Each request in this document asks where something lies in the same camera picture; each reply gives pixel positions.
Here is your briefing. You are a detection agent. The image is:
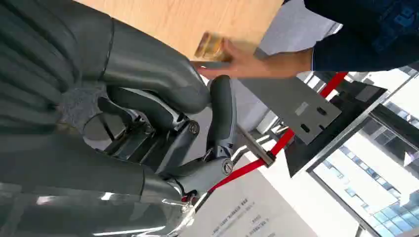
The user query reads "window with dark frame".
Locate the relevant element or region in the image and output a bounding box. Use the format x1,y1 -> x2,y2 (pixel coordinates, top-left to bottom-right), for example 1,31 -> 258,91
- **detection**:
307,65 -> 419,237

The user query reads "white printed paper sign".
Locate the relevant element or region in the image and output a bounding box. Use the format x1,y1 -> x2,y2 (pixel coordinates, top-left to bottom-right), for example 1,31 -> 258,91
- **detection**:
179,156 -> 319,237

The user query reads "person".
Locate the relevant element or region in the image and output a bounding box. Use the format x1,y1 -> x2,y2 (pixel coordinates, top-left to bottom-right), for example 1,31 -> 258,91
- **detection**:
192,0 -> 419,80

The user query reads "black board with metal edge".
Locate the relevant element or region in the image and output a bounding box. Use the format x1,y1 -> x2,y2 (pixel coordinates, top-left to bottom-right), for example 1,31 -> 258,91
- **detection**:
284,72 -> 389,178

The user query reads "ribbed grey right arm sleeve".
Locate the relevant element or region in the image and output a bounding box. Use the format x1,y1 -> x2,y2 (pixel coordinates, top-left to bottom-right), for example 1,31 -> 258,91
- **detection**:
0,0 -> 80,135

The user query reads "red barrier belt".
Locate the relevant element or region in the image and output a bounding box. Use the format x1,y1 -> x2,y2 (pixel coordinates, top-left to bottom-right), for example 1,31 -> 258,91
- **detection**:
181,72 -> 348,202

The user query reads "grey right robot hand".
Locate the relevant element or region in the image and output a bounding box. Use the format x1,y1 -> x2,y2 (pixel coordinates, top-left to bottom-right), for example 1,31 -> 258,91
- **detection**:
0,0 -> 238,237

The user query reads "grey metal plate with slots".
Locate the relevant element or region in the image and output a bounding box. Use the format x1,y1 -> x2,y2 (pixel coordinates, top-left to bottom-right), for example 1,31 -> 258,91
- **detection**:
239,77 -> 343,146

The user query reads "person's hand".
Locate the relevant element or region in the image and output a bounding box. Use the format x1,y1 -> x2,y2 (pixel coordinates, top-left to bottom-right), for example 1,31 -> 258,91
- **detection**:
192,39 -> 314,80

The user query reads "metal barrier post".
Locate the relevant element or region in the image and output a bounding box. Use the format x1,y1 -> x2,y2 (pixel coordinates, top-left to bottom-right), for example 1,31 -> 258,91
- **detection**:
235,125 -> 276,168

